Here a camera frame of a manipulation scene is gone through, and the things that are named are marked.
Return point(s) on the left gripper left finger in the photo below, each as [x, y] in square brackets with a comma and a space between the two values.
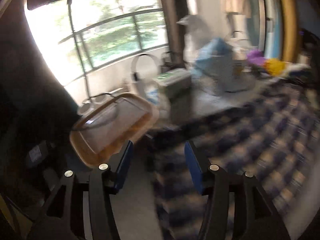
[81, 196]

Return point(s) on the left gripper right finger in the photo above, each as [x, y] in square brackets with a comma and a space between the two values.
[255, 216]

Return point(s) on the blue plaid pants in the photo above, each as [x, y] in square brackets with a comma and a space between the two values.
[275, 135]

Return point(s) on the brown lidded food container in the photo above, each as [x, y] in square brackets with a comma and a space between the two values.
[102, 133]

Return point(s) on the white perforated plastic basket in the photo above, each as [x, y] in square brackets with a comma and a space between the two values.
[220, 68]

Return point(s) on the yellow duck plastic bag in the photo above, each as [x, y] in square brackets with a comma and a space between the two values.
[274, 67]

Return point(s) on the green white milk carton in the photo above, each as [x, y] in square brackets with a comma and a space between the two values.
[174, 94]

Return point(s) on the purple cloth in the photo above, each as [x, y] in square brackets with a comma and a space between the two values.
[256, 57]

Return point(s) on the balcony metal railing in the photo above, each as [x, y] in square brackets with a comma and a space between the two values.
[117, 38]

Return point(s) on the white tissue paper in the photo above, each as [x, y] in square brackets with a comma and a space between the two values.
[197, 35]

